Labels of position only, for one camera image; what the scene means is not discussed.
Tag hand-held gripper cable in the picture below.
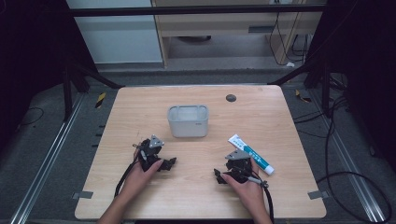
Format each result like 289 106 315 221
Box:
247 175 276 224
114 154 142 199

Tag left hand-held gripper cable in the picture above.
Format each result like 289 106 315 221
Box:
114 154 142 199

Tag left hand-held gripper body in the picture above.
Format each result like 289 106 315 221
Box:
135 133 165 173

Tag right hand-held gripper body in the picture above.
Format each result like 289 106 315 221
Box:
224 148 258 185

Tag yellow black tape strip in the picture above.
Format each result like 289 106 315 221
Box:
94 91 107 109
294 89 313 104

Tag black horizontal frame bar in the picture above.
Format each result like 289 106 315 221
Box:
69 4 327 18

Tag black curtain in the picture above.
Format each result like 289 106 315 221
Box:
306 0 396 174
0 0 98 153

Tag white plastic container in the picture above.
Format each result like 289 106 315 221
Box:
166 104 210 139

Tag white cabinet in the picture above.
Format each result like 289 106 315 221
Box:
65 0 164 65

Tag light wooden desk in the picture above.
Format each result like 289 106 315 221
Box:
150 0 325 69

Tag thin black floor cable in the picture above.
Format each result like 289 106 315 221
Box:
18 106 46 127

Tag person's left hand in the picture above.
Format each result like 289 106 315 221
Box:
119 148 164 201

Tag black hanging desk cables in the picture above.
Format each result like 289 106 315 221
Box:
268 11 308 67

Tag black metal stand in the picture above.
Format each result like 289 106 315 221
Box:
61 58 126 123
266 55 332 119

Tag grey tape piece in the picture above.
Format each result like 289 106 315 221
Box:
71 190 94 201
306 189 331 201

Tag thick black floor cable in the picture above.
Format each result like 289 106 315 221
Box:
317 95 394 224

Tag person's right hand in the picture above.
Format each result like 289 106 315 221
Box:
220 161 270 217

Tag white teal toothpaste tube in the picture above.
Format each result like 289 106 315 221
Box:
227 133 276 176

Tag grey desk drawer handle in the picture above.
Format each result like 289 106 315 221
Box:
247 25 276 35

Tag aluminium floor rail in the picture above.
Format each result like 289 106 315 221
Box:
8 92 86 224
307 89 388 224

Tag right hand-held gripper cable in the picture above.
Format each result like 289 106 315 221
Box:
247 175 276 224

